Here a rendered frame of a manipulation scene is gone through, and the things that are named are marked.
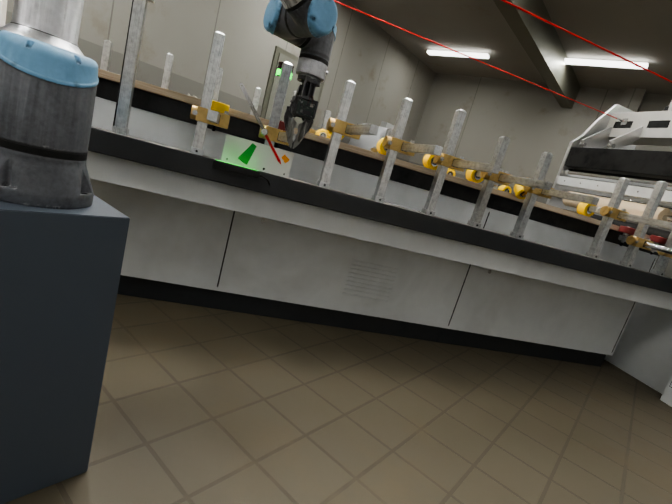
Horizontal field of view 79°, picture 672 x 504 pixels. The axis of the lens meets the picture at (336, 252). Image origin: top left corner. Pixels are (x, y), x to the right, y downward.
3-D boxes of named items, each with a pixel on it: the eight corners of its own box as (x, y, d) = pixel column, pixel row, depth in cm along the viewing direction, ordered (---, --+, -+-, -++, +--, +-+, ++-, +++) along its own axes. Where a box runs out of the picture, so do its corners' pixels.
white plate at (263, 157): (288, 178, 160) (294, 153, 157) (220, 160, 152) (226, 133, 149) (288, 178, 160) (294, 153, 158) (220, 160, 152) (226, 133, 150)
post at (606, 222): (592, 268, 213) (631, 179, 203) (587, 267, 212) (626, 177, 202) (587, 266, 216) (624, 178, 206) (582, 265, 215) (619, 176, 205)
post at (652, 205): (630, 269, 220) (669, 182, 210) (625, 267, 219) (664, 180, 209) (624, 267, 223) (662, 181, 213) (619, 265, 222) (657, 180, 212)
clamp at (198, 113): (227, 129, 149) (230, 115, 148) (189, 118, 145) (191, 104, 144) (227, 129, 155) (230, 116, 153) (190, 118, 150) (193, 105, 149)
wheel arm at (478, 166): (498, 174, 150) (502, 164, 150) (490, 172, 149) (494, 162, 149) (434, 164, 197) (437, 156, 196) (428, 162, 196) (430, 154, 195)
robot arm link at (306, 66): (296, 60, 125) (325, 71, 128) (292, 76, 126) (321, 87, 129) (301, 54, 117) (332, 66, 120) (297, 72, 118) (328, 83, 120)
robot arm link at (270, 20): (285, -11, 103) (323, 12, 112) (264, -5, 112) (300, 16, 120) (276, 28, 105) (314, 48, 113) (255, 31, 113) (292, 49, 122)
